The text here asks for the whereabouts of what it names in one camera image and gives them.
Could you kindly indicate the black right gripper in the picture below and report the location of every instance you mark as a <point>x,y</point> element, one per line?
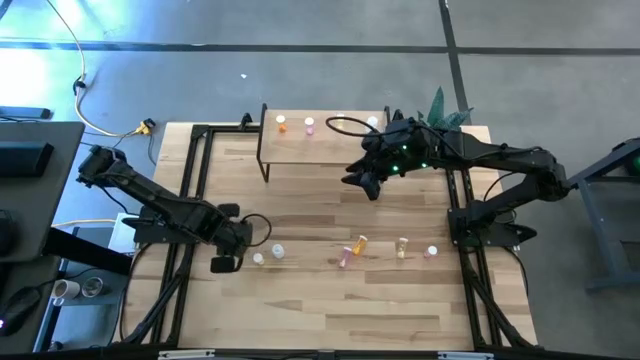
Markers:
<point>400,150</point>

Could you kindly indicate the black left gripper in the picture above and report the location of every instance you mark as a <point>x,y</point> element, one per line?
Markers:
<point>227,237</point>

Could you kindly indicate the pink pill bottle white cap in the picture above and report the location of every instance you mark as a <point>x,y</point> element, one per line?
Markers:
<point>430,251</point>
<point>309,125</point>
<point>345,256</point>

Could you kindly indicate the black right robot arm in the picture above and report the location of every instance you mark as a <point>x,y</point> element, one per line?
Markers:
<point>500,157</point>

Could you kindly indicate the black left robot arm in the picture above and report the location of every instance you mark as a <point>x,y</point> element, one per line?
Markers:
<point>150,197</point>

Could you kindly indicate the snake plant white pot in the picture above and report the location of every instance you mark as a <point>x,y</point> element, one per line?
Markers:
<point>437,107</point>

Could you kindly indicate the white box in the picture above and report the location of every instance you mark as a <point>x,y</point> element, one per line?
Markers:
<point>117,235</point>

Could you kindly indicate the black desk beam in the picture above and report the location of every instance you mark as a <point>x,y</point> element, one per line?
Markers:
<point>87,252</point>

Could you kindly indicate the metal cup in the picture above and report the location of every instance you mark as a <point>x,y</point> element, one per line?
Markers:
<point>92,286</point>

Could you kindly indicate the white cup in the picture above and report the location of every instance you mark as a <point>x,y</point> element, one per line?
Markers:
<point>66,289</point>

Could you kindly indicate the dark grey desk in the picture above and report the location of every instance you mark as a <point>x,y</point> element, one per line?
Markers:
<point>62,134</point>

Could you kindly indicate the black rectangular device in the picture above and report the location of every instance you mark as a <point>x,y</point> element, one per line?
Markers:
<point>25,159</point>

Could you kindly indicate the black computer mouse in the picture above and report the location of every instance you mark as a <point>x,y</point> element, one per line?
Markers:
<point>17,310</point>

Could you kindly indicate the black flat bar device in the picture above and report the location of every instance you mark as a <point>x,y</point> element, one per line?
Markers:
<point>25,112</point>

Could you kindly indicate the grey metal stand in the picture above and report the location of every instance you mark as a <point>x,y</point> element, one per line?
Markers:
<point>615,281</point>

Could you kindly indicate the wooden shelf black metal frame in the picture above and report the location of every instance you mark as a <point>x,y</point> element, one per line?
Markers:
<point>310,150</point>

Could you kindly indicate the black metal rig frame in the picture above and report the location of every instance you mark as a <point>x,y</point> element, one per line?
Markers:
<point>200,131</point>

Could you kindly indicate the silver metal bracket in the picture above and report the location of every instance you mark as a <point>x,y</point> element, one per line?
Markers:
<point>465,355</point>
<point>186,354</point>

